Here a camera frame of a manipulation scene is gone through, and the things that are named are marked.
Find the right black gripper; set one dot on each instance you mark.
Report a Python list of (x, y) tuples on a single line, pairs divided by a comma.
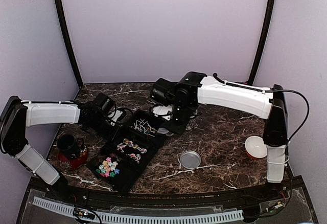
[(179, 129)]

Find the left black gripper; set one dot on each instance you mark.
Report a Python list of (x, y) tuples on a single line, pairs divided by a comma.
[(112, 135)]

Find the silver metal scoop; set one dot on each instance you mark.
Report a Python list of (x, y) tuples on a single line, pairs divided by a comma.
[(162, 131)]

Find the black bin with lollipops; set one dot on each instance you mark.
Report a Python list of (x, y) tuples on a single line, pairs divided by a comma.
[(154, 122)]

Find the silver jar lid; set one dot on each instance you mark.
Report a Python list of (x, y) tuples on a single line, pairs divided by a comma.
[(190, 159)]

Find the black bin with small candies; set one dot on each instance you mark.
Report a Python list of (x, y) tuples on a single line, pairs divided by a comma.
[(152, 146)]

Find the black bin with flower candies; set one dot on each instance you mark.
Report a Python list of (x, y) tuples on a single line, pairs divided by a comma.
[(121, 183)]

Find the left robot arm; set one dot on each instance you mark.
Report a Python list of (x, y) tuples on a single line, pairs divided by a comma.
[(25, 123)]

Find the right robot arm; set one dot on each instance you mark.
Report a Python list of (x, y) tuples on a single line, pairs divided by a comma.
[(266, 103)]

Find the pile of small candies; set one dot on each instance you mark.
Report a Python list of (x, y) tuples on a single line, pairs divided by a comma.
[(132, 150)]

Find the pile of flower candies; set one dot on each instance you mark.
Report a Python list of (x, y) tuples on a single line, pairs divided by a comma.
[(108, 168)]

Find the dark blue mug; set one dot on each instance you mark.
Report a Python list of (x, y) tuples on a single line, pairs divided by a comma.
[(70, 146)]

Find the pile of lollipops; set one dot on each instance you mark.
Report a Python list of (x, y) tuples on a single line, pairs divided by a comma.
[(144, 127)]

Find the red floral saucer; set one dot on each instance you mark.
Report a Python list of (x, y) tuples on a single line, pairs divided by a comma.
[(72, 164)]

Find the orange and white bowl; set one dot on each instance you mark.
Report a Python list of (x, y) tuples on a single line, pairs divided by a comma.
[(255, 147)]

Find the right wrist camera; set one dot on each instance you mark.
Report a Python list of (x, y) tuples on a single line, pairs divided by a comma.
[(162, 92)]

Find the black front rail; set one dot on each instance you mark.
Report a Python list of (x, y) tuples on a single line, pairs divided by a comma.
[(96, 199)]

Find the white slotted cable duct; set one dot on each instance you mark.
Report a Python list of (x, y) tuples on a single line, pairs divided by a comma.
[(84, 215)]

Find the left black frame post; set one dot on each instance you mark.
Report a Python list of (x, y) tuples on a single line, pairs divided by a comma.
[(68, 43)]

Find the black frame post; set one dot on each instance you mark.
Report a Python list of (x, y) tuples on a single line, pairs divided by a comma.
[(68, 43), (262, 41)]

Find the right black frame post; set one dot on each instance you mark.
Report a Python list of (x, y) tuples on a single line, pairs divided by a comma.
[(262, 41)]

